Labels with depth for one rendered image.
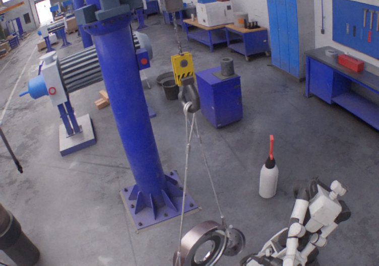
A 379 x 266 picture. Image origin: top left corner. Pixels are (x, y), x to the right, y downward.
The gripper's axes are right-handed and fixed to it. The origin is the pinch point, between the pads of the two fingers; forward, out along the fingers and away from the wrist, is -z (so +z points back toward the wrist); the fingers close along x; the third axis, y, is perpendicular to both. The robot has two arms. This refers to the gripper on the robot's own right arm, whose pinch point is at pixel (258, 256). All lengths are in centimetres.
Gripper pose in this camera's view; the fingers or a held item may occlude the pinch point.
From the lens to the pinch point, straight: 177.6
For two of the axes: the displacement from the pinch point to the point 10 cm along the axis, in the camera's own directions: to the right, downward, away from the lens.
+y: -2.9, 9.6, 0.3
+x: -6.7, -1.8, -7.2
